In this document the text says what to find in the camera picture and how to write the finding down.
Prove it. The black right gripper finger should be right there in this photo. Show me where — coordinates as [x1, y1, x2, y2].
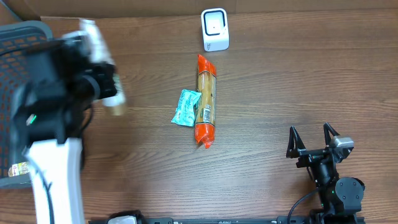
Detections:
[286, 126, 307, 156]
[323, 123, 340, 146]

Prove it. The white tube with gold cap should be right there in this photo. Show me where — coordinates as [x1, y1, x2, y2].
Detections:
[62, 19, 127, 116]

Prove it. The orange biscuit pack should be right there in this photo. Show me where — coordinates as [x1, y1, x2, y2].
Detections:
[195, 54, 216, 149]

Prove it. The teal snack packet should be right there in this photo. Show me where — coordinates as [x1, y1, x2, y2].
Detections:
[171, 90, 201, 127]

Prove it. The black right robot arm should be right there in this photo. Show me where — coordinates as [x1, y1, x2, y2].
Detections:
[286, 123, 366, 223]

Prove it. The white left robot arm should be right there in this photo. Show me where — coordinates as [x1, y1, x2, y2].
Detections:
[11, 32, 117, 223]

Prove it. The white barcode scanner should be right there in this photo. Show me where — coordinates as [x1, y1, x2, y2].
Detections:
[201, 8, 229, 52]

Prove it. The grey plastic basket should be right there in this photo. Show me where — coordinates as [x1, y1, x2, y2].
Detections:
[1, 21, 53, 189]

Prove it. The yellow snack packet in basket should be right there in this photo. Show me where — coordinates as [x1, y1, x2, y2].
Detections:
[8, 162, 29, 177]

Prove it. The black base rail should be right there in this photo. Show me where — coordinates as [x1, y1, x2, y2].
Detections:
[88, 216, 366, 224]

